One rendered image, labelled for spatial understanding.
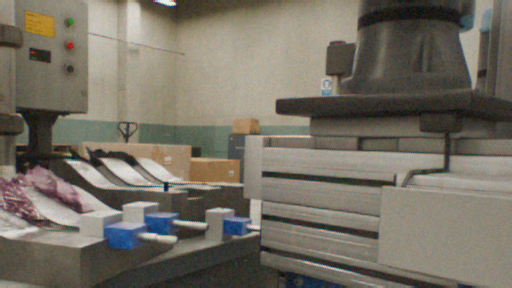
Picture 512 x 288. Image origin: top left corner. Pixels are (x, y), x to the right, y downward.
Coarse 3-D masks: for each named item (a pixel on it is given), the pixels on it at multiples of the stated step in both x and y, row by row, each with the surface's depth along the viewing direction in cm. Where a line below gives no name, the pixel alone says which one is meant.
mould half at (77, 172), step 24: (72, 168) 102; (120, 168) 110; (96, 192) 97; (120, 192) 93; (144, 192) 89; (168, 192) 85; (216, 192) 95; (240, 192) 102; (192, 216) 90; (240, 216) 103
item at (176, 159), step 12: (84, 144) 549; (96, 144) 536; (108, 144) 524; (120, 144) 513; (132, 144) 561; (144, 144) 576; (156, 144) 563; (84, 156) 550; (144, 156) 492; (156, 156) 487; (168, 156) 501; (180, 156) 516; (168, 168) 502; (180, 168) 517
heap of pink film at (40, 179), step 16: (0, 176) 73; (32, 176) 80; (48, 176) 80; (0, 192) 68; (16, 192) 70; (48, 192) 77; (64, 192) 78; (16, 208) 67; (32, 208) 68; (80, 208) 78
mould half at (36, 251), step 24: (0, 216) 64; (48, 216) 71; (72, 216) 74; (0, 240) 60; (24, 240) 59; (48, 240) 59; (72, 240) 60; (96, 240) 60; (0, 264) 61; (24, 264) 59; (48, 264) 58; (72, 264) 57; (96, 264) 59; (120, 264) 65
